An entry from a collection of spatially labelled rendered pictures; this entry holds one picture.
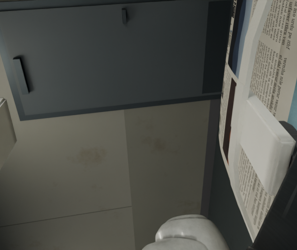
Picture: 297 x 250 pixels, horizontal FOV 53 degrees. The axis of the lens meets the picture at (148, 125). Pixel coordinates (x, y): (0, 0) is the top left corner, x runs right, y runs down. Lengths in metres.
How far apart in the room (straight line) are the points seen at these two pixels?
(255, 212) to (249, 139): 0.12
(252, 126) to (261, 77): 0.10
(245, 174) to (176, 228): 0.38
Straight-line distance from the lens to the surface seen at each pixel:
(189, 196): 4.29
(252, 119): 0.17
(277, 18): 0.24
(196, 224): 0.66
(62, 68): 3.03
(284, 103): 0.22
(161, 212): 4.38
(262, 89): 0.25
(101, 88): 3.10
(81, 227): 4.41
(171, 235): 0.65
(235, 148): 0.19
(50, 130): 3.41
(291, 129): 0.17
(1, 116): 0.18
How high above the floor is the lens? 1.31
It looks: 8 degrees down
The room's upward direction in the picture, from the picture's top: 97 degrees counter-clockwise
